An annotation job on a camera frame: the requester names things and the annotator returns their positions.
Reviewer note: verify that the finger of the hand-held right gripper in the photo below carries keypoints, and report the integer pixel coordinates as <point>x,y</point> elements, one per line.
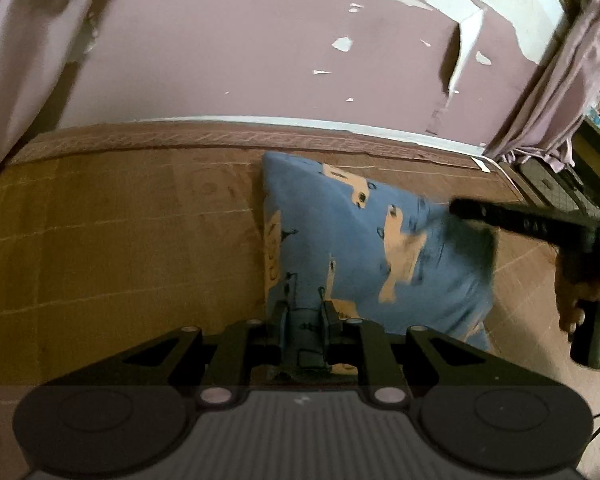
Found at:
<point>510,220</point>

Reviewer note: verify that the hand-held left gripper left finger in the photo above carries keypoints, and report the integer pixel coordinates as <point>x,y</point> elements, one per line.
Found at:
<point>283,331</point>

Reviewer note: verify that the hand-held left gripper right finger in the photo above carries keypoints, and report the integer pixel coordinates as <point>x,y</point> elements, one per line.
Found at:
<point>329,326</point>

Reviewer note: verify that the blue printed pants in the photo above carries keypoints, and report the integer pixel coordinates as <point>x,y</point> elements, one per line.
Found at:
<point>340,240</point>

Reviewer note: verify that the person's right hand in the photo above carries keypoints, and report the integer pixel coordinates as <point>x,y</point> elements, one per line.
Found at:
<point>569,300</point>

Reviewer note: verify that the grey mesh crate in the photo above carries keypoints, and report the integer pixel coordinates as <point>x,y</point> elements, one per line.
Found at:
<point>555,187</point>

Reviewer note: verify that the pale curtain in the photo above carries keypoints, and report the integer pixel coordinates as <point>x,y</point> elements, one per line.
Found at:
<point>550,105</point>
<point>25,60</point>

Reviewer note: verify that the brown patterned mat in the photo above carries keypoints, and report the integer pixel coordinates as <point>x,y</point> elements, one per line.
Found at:
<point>130,240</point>

